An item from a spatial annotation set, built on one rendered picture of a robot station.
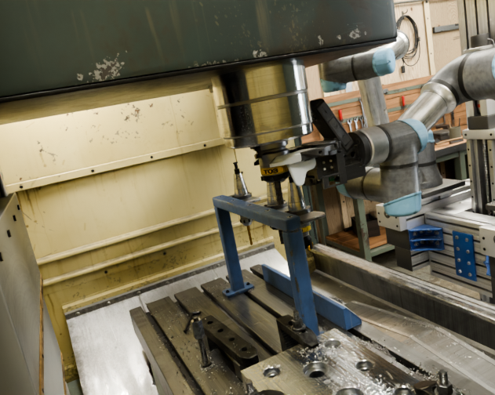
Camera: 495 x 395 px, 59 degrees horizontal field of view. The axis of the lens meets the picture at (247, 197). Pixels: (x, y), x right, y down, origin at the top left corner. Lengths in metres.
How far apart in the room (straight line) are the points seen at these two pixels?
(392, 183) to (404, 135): 0.10
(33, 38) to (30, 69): 0.03
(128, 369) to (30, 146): 0.82
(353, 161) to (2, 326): 0.64
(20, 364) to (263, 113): 0.46
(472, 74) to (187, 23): 0.75
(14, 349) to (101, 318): 1.29
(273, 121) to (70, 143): 1.10
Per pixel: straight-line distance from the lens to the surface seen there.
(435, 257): 1.91
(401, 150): 0.91
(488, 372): 1.34
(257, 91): 0.70
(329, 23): 0.71
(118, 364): 1.62
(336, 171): 0.82
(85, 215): 1.72
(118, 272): 1.78
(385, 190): 0.94
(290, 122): 0.71
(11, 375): 0.50
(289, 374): 0.89
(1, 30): 0.58
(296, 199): 1.05
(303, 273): 1.03
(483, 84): 1.17
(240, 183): 1.34
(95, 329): 1.74
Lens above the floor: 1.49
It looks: 12 degrees down
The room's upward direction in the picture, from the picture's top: 11 degrees counter-clockwise
